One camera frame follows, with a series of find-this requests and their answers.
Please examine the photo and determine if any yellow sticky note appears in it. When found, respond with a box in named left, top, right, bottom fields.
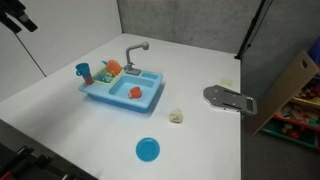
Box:
left=220, top=78, right=234, bottom=88

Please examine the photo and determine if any black vertical pole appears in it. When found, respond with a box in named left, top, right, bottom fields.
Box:
left=234, top=0, right=268, bottom=60

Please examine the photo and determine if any orange toy plate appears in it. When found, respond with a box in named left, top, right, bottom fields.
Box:
left=105, top=59, right=123, bottom=77

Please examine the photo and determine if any grey metal mounting plate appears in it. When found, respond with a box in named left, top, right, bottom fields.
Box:
left=202, top=84, right=258, bottom=117

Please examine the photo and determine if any blue toy cup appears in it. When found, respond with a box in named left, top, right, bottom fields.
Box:
left=75, top=62, right=91, bottom=78

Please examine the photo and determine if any black camera stand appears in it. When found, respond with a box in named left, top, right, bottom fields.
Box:
left=0, top=0, right=39, bottom=34

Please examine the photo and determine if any orange toy food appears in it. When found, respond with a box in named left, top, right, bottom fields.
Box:
left=127, top=86, right=143, bottom=100

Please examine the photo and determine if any yellow toy dish rack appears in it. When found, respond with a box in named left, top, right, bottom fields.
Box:
left=92, top=64, right=125, bottom=86

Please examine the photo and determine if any cardboard box with snacks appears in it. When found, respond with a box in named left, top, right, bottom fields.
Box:
left=259, top=36, right=320, bottom=152

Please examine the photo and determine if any light blue toy sink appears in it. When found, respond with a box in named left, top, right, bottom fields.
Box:
left=78, top=68, right=164, bottom=114

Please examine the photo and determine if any grey toy faucet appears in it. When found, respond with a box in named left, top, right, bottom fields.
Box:
left=125, top=41, right=150, bottom=76

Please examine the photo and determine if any red toy cup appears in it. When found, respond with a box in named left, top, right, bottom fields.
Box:
left=82, top=75, right=95, bottom=86

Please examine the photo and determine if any blue toy plate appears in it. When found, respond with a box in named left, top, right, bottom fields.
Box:
left=135, top=137, right=161, bottom=164

